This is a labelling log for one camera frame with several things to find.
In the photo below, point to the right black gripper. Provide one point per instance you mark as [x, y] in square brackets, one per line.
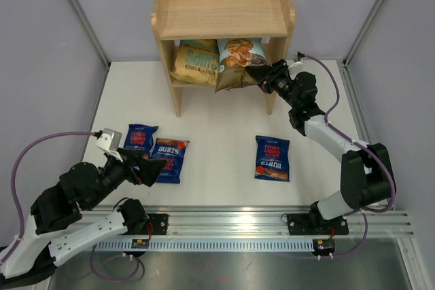
[268, 75]

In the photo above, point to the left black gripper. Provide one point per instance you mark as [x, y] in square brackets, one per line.
[149, 169]

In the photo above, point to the light blue cassava chips bag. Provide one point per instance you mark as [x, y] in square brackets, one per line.
[235, 56]

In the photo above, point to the yellow kettle chips bag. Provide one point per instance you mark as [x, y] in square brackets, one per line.
[196, 62]

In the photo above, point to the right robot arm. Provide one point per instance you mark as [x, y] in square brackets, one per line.
[366, 171]

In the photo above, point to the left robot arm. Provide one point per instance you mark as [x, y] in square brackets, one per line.
[43, 247]

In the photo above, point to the wooden two-tier shelf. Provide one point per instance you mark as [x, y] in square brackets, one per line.
[174, 20]

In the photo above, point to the blue Burts bag centre left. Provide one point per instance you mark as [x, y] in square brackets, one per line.
[173, 152]

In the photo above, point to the blue burts bag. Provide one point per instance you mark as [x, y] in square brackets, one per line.
[272, 159]
[173, 152]
[140, 137]

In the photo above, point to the blue Burts bag far left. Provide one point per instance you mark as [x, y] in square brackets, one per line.
[140, 137]

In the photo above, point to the blue Burts bag right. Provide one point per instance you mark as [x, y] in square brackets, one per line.
[272, 159]

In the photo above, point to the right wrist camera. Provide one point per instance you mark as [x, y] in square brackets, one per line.
[298, 59]

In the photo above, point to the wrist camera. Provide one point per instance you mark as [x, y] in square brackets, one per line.
[298, 59]
[108, 141]

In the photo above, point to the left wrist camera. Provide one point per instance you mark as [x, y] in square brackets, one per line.
[108, 141]

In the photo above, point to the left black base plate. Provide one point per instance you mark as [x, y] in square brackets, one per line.
[157, 224]

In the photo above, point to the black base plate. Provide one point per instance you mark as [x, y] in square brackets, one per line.
[157, 224]
[302, 224]

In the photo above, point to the white slotted cable duct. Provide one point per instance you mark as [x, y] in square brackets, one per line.
[206, 245]

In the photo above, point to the aluminium mounting rail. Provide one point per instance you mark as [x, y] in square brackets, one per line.
[268, 222]

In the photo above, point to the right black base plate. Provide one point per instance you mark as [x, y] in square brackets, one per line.
[302, 224]

